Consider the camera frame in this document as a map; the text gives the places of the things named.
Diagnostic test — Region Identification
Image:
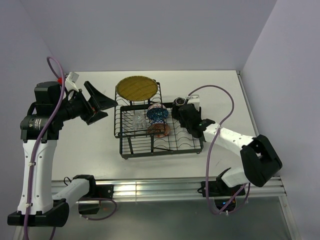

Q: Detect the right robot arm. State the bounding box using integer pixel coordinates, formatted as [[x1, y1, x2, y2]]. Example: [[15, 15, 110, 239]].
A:
[[177, 104, 283, 195]]

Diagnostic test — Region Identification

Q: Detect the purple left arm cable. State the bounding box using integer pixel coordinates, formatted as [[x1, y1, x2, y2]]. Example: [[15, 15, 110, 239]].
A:
[[23, 56, 118, 240]]

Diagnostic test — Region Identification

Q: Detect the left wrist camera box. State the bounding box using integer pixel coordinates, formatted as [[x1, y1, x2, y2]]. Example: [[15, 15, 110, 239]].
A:
[[63, 72, 79, 92]]

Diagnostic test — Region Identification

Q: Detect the blue patterned bowl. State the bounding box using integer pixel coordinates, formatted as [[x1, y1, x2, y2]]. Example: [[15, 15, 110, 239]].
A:
[[146, 102, 169, 121]]

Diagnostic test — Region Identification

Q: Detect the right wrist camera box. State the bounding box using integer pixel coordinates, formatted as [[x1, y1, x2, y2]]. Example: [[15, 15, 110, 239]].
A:
[[186, 94, 200, 111]]

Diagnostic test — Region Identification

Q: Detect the black mug white inside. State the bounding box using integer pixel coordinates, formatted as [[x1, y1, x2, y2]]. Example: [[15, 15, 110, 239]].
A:
[[171, 97, 187, 121]]

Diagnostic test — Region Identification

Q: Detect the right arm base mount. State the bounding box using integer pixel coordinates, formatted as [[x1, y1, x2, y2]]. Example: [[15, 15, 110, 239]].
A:
[[197, 180, 246, 197]]

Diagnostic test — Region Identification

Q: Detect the aluminium mounting rail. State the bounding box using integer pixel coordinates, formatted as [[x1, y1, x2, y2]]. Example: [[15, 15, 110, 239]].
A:
[[96, 176, 287, 202]]

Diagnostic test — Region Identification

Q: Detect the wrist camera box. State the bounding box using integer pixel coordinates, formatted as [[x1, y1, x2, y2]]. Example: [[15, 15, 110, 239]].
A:
[[186, 94, 200, 111], [63, 72, 79, 92]]

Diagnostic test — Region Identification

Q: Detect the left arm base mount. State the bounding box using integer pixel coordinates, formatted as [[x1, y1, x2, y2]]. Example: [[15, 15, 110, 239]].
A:
[[78, 184, 114, 216]]

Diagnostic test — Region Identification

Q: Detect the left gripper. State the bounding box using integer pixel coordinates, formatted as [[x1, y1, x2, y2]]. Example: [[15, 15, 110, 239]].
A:
[[54, 81, 117, 125]]

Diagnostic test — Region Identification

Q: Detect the yellow woven round plate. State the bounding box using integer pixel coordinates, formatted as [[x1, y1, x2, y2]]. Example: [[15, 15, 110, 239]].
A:
[[116, 75, 158, 102]]

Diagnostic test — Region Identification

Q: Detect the black wire dish rack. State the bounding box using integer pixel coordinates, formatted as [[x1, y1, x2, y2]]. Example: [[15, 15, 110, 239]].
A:
[[114, 82, 204, 159]]

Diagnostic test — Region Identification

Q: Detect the orange patterned bowl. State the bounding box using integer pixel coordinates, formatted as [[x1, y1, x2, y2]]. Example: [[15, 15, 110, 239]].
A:
[[147, 123, 171, 138]]

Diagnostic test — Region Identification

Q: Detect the clear glass front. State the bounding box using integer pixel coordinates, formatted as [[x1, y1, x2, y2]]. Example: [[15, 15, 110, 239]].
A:
[[132, 112, 147, 131]]

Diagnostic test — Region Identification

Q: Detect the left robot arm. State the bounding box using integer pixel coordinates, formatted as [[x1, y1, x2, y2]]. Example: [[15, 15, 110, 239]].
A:
[[7, 81, 117, 227]]

